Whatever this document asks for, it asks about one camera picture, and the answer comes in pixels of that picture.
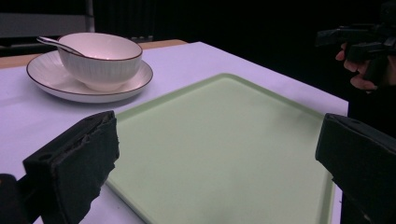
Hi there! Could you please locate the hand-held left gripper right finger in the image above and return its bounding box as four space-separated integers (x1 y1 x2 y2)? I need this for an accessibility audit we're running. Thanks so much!
315 113 396 224

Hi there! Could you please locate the white spoon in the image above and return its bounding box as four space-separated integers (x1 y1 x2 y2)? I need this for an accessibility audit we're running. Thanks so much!
35 35 85 57

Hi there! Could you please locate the white ribbed plate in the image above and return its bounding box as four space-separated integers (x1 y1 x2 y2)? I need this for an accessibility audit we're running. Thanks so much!
25 49 154 104

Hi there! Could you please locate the pale green tray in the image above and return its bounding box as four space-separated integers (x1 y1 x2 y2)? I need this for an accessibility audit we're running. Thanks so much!
106 73 335 224

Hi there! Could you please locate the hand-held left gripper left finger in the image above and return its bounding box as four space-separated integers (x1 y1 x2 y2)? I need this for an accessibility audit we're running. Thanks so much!
21 110 120 224

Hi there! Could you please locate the grey monitor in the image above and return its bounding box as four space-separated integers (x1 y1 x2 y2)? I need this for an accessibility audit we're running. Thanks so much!
0 0 95 40

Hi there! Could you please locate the white ribbed bowl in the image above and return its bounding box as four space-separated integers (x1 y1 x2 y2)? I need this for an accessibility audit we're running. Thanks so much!
57 32 144 92

